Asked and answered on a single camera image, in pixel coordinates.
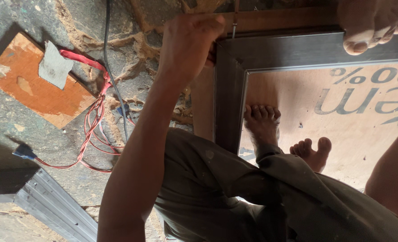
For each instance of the person's left fingers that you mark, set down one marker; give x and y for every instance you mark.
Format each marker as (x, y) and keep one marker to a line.
(212, 22)

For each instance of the person's left hand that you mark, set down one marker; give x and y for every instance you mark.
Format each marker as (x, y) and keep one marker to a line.
(185, 47)

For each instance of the person's dark grey trousers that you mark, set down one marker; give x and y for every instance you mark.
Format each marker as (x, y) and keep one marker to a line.
(225, 195)

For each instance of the grey sandpaper piece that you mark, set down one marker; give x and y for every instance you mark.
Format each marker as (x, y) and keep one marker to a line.
(54, 67)

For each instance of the grey metal frame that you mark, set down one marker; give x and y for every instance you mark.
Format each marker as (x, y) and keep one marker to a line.
(229, 100)

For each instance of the printed plywood sheet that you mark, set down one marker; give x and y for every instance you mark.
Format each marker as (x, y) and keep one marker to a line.
(346, 134)

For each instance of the person's bare foot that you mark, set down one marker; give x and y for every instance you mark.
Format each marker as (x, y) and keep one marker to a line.
(311, 154)
(262, 126)

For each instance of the grey metal profile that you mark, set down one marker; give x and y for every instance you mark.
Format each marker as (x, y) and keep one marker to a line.
(51, 205)

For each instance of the small orange wooden board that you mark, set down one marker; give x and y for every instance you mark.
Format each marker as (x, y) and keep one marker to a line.
(27, 80)

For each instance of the blue plug connector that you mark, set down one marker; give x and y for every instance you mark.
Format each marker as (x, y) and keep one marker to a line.
(24, 152)

